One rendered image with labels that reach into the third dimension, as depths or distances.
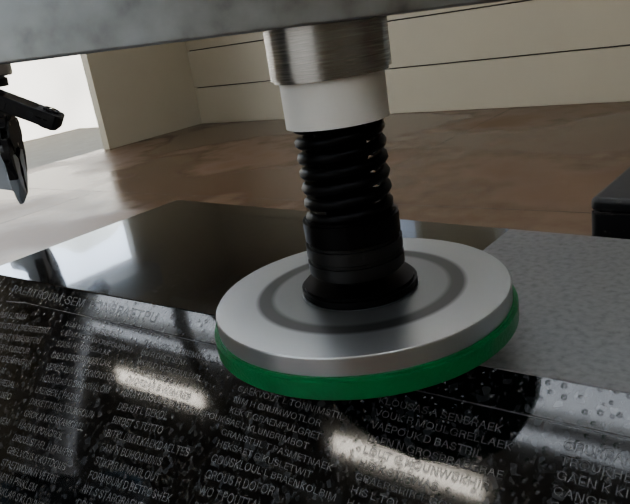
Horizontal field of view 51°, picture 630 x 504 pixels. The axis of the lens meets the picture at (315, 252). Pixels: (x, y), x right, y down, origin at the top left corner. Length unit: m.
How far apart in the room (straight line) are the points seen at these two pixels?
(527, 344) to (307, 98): 0.24
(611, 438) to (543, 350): 0.08
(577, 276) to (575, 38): 6.24
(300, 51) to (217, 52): 8.81
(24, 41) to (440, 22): 6.95
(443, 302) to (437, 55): 6.93
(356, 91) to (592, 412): 0.25
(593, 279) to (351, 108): 0.29
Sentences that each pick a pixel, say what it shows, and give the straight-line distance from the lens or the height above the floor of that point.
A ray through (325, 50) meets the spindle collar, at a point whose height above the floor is 1.05.
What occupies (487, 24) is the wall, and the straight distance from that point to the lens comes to 7.10.
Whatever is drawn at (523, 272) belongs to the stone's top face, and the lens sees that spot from 0.63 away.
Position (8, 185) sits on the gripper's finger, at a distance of 1.24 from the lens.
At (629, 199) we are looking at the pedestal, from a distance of 1.14.
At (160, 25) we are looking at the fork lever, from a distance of 0.40.
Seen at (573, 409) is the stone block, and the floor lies 0.81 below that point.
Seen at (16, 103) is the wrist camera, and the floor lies 1.02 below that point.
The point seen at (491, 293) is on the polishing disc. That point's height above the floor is 0.88.
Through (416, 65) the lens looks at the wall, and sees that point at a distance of 7.47.
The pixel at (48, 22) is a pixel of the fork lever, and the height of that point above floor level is 1.09.
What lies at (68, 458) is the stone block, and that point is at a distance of 0.71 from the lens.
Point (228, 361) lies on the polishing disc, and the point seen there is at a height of 0.86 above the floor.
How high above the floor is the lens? 1.06
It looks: 19 degrees down
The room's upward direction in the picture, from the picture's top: 9 degrees counter-clockwise
